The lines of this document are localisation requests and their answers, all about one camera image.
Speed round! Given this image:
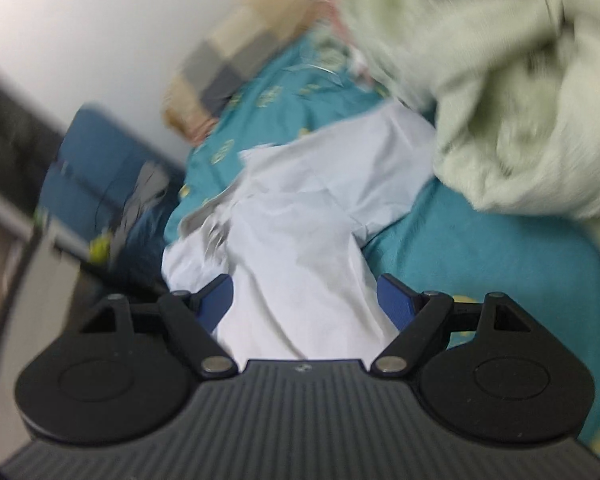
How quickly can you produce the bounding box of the dark furniture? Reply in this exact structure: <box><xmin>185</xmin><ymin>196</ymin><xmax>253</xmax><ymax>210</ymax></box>
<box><xmin>0</xmin><ymin>62</ymin><xmax>67</xmax><ymax>216</ymax></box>

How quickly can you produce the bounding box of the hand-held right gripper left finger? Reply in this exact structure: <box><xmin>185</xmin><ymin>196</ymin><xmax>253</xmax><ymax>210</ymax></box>
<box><xmin>78</xmin><ymin>273</ymin><xmax>240</xmax><ymax>378</ymax></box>

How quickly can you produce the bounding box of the teal patterned bed sheet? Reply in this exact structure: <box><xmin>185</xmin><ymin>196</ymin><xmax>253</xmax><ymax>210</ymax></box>
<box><xmin>164</xmin><ymin>25</ymin><xmax>600</xmax><ymax>456</ymax></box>

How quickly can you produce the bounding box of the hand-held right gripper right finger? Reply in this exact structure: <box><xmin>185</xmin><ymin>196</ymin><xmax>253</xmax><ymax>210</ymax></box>
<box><xmin>370</xmin><ymin>273</ymin><xmax>536</xmax><ymax>378</ymax></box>

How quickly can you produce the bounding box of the blue cartoon print cloth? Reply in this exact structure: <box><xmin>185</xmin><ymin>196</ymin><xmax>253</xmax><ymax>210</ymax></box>
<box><xmin>39</xmin><ymin>104</ymin><xmax>187</xmax><ymax>291</ymax></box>

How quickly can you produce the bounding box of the checkered beige grey pillow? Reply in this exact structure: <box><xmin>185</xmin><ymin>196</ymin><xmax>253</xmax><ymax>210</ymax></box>
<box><xmin>161</xmin><ymin>0</ymin><xmax>337</xmax><ymax>142</ymax></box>

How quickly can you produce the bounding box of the pale green blanket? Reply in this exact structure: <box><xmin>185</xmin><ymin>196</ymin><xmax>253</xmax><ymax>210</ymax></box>
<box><xmin>336</xmin><ymin>0</ymin><xmax>600</xmax><ymax>281</ymax></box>

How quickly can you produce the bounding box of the white shirt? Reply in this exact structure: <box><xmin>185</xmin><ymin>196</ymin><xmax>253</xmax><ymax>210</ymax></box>
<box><xmin>161</xmin><ymin>100</ymin><xmax>438</xmax><ymax>361</ymax></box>

